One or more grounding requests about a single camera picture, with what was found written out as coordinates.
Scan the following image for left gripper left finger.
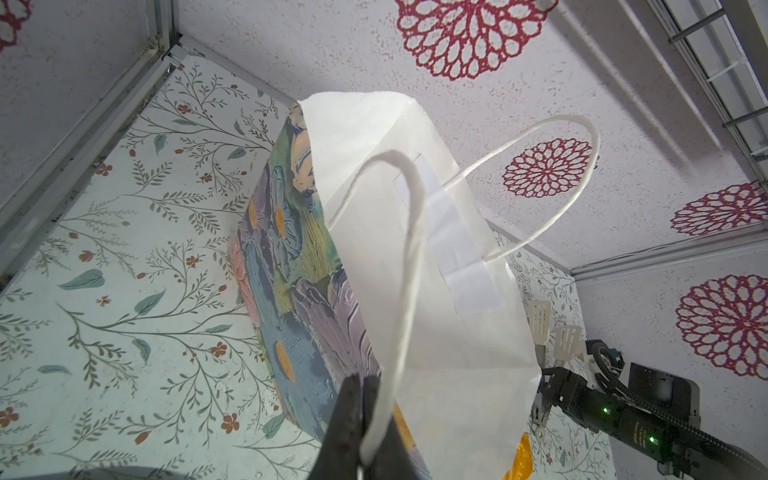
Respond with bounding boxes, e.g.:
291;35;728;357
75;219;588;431
307;374;362;480

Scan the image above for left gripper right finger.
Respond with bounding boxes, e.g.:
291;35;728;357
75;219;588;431
362;376;419;480

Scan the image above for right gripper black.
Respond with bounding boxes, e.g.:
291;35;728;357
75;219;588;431
531;367;606;432

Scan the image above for metal tongs with white tips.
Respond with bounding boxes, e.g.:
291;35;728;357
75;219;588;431
529;300;585;433

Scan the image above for floral paper bag white interior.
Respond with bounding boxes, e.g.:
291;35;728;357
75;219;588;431
227;91;602;480

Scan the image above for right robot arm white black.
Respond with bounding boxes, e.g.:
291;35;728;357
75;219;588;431
532;340;767;479

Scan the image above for long braided bread loaf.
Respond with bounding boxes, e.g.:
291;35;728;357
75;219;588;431
503;433;534;480

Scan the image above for black wall shelf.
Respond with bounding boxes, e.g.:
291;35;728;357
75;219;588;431
648;0;767;189

